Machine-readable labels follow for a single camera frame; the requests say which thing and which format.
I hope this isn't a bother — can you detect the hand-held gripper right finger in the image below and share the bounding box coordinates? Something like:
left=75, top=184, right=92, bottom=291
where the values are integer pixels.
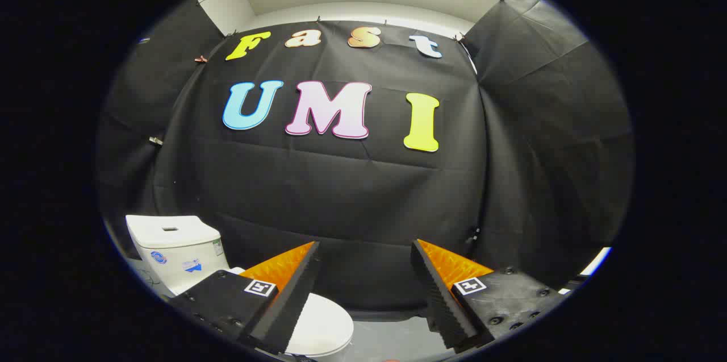
left=410, top=239, right=569, bottom=351

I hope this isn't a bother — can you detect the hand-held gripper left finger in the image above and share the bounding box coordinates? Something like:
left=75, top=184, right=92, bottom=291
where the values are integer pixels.
left=170, top=240, right=321, bottom=356

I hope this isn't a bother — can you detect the white toilet lid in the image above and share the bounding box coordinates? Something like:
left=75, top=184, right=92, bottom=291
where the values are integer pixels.
left=229, top=267, right=354, bottom=355

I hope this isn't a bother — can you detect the white ceramic toilet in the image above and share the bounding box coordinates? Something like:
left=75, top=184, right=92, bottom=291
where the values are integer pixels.
left=126, top=215, right=354, bottom=360

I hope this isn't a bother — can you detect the black backdrop cloth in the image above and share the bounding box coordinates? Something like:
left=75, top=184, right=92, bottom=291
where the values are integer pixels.
left=97, top=0, right=634, bottom=314

